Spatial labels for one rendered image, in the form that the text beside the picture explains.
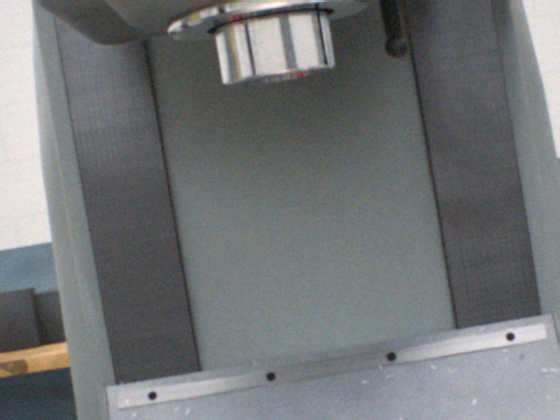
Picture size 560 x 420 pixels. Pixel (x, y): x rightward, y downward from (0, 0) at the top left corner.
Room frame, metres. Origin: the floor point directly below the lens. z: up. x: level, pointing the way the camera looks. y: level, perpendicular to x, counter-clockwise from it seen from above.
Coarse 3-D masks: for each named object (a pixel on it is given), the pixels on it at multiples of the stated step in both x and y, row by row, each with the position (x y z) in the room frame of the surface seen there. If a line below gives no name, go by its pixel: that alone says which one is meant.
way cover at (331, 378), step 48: (432, 336) 0.93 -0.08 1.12; (480, 336) 0.93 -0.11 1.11; (528, 336) 0.92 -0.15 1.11; (144, 384) 0.93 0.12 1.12; (192, 384) 0.93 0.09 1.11; (240, 384) 0.93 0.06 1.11; (288, 384) 0.93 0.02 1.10; (336, 384) 0.92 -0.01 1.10; (384, 384) 0.92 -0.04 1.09; (432, 384) 0.92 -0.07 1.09; (480, 384) 0.91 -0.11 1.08; (528, 384) 0.91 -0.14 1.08
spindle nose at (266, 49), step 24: (240, 24) 0.55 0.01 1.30; (264, 24) 0.54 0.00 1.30; (288, 24) 0.54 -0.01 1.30; (312, 24) 0.55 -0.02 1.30; (240, 48) 0.55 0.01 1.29; (264, 48) 0.54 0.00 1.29; (288, 48) 0.54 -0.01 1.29; (312, 48) 0.55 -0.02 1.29; (240, 72) 0.55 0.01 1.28; (264, 72) 0.54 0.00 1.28; (288, 72) 0.55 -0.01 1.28; (312, 72) 0.57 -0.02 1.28
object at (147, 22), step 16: (112, 0) 0.53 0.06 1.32; (128, 0) 0.52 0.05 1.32; (144, 0) 0.52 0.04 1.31; (160, 0) 0.51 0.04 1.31; (176, 0) 0.51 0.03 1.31; (192, 0) 0.52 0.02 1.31; (208, 0) 0.52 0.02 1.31; (128, 16) 0.54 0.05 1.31; (144, 16) 0.54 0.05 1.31; (160, 16) 0.54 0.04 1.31
